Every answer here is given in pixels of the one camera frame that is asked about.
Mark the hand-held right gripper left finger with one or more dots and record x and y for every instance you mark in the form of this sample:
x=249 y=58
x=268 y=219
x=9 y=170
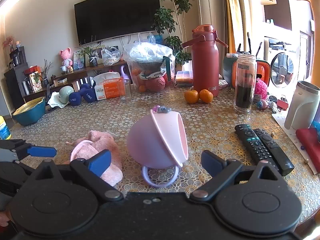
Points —
x=100 y=163

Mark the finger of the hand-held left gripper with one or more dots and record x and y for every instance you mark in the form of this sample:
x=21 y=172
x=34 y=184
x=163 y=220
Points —
x=41 y=152

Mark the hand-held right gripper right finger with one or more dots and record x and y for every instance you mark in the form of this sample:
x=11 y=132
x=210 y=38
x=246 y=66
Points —
x=210 y=162

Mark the purple cup with pink lid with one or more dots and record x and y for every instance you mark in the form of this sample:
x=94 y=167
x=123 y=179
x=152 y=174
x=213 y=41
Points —
x=150 y=145

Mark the person's left hand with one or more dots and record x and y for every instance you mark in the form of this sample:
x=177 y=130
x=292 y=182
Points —
x=3 y=218

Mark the pink fluffy towel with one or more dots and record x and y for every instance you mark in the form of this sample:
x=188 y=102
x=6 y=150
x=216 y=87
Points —
x=106 y=141

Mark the teal basin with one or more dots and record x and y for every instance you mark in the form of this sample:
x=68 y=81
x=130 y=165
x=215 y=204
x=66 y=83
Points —
x=31 y=118

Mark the yellow bottle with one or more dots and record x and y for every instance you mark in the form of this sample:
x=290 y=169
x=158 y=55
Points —
x=4 y=128

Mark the black remote with blue buttons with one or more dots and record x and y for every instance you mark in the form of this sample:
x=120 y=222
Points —
x=250 y=140

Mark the yellow colander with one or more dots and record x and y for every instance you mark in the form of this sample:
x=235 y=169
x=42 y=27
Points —
x=27 y=106

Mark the white cloth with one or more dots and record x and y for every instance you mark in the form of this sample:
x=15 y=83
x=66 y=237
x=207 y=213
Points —
x=55 y=101

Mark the blue dumbbell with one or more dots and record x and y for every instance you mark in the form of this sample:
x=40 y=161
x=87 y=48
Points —
x=88 y=92
x=75 y=97

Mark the orange mandarin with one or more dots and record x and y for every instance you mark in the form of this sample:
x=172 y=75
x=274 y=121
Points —
x=191 y=97
x=206 y=96

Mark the plain black remote control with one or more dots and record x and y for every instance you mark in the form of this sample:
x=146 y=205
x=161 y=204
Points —
x=276 y=151

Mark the patterned gift bag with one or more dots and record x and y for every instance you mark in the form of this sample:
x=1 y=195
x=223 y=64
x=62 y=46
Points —
x=35 y=82

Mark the vase with dried twigs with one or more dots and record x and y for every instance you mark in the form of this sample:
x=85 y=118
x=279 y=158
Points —
x=45 y=80

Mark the black shelf cabinet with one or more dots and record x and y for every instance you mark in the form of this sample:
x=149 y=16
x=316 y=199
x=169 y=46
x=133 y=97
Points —
x=13 y=85

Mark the white orange tissue pack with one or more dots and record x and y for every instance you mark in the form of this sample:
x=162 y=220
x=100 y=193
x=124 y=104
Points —
x=107 y=87

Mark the clear drinking glass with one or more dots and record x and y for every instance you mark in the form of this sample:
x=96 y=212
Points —
x=125 y=91

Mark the clear bottle with dark liquid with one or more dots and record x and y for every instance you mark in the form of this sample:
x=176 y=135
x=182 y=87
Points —
x=243 y=90

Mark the small pink toy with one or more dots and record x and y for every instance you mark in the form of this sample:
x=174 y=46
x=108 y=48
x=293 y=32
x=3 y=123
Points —
x=265 y=104

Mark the white paper sheet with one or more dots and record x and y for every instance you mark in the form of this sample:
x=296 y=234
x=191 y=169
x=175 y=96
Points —
x=281 y=121

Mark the silver mug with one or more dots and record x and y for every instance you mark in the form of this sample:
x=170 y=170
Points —
x=63 y=69

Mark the wooden television console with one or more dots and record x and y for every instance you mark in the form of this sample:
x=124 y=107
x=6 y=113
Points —
x=77 y=73

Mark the stack of clear boxes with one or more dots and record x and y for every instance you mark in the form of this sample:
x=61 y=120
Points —
x=184 y=78

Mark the pink fluffy ball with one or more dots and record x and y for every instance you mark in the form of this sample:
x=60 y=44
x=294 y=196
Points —
x=261 y=88

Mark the red binder clip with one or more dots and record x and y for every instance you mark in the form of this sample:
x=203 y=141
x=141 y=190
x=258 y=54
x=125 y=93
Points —
x=282 y=103

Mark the purple bottle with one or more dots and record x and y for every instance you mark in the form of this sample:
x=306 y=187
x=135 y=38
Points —
x=124 y=72

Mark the red basketball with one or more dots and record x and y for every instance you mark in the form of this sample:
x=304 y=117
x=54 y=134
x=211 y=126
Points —
x=156 y=83

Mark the pink teddy bear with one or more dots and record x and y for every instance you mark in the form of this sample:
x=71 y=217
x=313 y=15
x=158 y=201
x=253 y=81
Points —
x=65 y=57

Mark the red insulated jug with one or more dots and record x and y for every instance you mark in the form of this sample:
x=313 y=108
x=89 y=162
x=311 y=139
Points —
x=203 y=62

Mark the red cloth pouch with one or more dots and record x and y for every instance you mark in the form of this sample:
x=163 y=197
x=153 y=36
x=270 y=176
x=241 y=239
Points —
x=310 y=145

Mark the black pot with twigs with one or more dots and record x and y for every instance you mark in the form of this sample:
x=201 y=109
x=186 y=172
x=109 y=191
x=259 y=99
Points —
x=93 y=61

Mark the orange and green bag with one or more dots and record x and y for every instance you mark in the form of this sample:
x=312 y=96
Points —
x=262 y=72

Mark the grey steel tumbler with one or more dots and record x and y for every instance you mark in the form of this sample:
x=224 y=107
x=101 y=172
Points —
x=301 y=105

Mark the crumpled plastic bag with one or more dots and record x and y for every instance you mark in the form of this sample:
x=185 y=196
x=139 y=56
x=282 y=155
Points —
x=111 y=56

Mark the black bowl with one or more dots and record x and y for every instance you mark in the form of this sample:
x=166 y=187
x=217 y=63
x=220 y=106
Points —
x=150 y=66

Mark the red flower bouquet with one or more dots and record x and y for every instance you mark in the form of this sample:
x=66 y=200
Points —
x=8 y=43

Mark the white washing machine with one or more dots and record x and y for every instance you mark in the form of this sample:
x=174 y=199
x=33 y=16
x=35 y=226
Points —
x=282 y=65

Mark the black brush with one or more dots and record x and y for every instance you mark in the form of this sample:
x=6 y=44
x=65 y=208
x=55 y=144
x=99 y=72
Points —
x=249 y=42
x=258 y=48

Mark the clear plastic bag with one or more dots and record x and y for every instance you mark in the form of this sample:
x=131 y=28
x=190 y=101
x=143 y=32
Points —
x=150 y=50

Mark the black flat television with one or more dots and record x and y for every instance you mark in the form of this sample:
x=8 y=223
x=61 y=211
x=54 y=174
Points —
x=117 y=15

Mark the yellow curtain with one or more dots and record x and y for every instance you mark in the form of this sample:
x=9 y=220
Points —
x=231 y=10

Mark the white standing air conditioner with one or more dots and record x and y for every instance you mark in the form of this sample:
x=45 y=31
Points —
x=207 y=5

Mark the tall green houseplant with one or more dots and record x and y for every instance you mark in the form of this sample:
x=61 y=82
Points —
x=172 y=2

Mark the colourful picture frame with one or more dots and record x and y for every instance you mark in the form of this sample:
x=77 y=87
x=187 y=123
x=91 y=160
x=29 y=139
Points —
x=79 y=60

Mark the white picture frame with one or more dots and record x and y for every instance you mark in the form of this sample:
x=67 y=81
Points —
x=100 y=52

